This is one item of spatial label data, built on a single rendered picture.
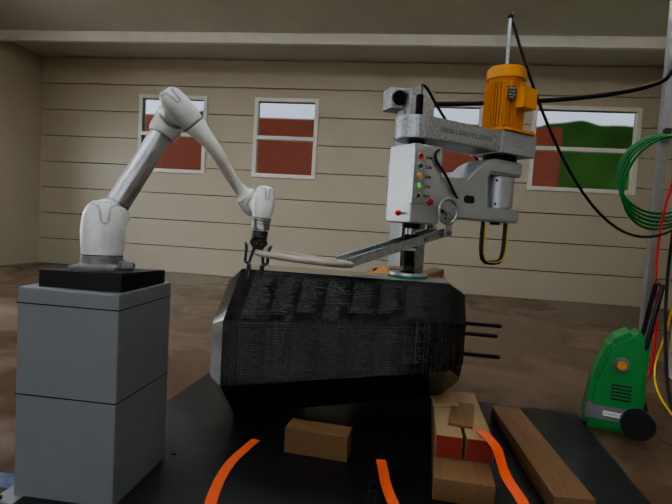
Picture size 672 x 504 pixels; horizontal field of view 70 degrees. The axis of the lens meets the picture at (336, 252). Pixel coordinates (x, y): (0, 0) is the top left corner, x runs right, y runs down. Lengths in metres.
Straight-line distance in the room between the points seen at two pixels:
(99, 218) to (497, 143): 2.14
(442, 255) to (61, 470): 7.39
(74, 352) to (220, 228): 7.43
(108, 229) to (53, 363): 0.53
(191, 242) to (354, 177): 3.31
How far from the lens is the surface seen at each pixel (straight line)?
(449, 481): 2.16
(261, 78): 9.43
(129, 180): 2.31
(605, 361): 3.23
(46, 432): 2.17
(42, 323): 2.06
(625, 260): 9.51
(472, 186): 2.87
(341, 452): 2.37
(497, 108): 3.16
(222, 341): 2.49
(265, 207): 2.27
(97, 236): 2.06
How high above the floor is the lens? 1.09
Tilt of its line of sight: 3 degrees down
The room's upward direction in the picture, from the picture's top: 3 degrees clockwise
